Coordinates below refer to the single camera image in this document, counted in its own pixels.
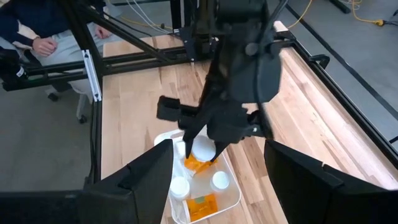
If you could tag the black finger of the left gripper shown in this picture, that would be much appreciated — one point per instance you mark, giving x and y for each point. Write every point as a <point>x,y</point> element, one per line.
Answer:
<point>190,140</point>
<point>219,149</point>

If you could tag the black aluminium table frame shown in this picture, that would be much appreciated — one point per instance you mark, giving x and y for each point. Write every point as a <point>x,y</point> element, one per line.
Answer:
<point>97,140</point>

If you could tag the silver frame bracket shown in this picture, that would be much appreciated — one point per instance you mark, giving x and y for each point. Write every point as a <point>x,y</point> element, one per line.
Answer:
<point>92,76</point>

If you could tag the black box with white label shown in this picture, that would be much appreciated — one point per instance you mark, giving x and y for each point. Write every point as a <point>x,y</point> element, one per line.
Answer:
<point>11,67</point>

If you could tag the black tripod stand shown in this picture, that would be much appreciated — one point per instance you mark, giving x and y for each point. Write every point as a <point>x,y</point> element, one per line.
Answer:
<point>340,6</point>

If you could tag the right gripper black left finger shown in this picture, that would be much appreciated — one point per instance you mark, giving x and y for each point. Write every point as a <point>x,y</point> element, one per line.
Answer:
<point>140,193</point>

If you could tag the white plastic basket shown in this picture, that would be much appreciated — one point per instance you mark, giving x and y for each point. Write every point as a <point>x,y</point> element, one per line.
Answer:
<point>228,199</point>

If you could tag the person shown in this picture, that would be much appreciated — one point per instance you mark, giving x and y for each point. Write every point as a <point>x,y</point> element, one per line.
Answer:
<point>18,18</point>

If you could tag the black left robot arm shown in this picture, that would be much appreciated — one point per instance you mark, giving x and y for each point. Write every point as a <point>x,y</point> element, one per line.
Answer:
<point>248,68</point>

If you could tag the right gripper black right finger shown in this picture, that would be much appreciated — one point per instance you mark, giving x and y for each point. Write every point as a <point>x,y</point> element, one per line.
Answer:
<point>304,193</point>

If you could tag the person's hand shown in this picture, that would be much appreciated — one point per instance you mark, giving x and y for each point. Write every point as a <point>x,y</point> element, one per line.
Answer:
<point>102,32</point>
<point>45,46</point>

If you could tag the office chair white base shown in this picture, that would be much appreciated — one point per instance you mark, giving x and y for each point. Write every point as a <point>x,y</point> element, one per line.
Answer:
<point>81,107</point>

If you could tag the orange pill bottle white cap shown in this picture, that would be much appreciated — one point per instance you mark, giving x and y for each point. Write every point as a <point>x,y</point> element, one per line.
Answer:
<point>220,180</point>
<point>203,149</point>
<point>202,207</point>
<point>179,186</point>
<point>180,151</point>

